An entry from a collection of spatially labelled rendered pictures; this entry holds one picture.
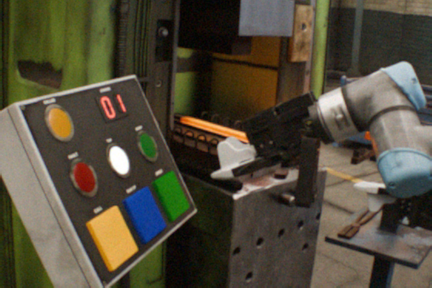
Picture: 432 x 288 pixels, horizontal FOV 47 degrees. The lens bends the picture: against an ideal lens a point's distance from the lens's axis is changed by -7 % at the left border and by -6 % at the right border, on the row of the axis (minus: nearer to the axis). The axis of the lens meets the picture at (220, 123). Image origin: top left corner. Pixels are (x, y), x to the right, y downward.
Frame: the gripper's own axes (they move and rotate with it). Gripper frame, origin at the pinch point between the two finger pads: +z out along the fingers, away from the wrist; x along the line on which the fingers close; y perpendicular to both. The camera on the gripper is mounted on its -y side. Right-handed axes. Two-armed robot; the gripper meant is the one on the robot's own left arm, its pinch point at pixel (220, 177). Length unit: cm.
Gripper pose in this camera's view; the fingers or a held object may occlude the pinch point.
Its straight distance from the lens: 88.5
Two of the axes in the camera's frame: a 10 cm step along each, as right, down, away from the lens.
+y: -4.1, -9.1, -0.3
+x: -3.4, 1.9, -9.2
